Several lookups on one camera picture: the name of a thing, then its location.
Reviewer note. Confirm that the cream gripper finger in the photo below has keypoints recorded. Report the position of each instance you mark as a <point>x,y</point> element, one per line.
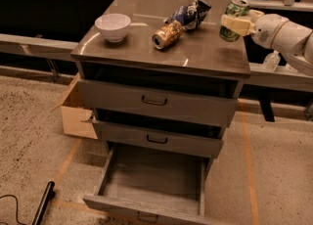
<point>255,15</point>
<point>241,25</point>

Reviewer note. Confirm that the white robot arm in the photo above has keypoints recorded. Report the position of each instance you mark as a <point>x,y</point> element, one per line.
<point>295,43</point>

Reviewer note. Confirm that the grey open bottom drawer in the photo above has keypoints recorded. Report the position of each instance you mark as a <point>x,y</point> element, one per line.
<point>152,186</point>

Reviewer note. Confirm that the grey middle drawer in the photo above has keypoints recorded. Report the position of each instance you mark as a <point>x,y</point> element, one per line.
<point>158,140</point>

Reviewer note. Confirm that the grey metal rail shelf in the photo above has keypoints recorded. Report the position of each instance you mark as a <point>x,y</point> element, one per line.
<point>60,50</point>

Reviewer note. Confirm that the clear sanitizer bottle left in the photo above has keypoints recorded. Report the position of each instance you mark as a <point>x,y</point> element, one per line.
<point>271,61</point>

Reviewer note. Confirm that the gold brown soda can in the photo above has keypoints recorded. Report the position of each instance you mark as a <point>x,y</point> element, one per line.
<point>167,35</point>

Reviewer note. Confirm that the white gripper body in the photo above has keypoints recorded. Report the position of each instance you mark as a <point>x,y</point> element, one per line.
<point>266,31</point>

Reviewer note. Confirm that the green soda can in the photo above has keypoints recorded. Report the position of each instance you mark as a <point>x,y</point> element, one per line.
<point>235,8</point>

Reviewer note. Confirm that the blue chip bag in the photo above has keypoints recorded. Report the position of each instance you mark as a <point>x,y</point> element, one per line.
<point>190,16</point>

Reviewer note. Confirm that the grey top drawer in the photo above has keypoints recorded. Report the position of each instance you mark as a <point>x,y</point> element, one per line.
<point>157,103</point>

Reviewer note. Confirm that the cardboard box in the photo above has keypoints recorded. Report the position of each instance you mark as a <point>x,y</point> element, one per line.
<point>76,117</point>

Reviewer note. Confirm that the white ceramic bowl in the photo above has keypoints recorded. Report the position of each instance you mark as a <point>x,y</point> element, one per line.
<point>113,27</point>

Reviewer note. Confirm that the grey drawer cabinet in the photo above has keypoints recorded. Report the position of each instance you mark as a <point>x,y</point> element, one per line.
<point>198,63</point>

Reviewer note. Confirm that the black cylindrical floor object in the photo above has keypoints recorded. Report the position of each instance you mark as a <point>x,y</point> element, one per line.
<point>47,195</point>

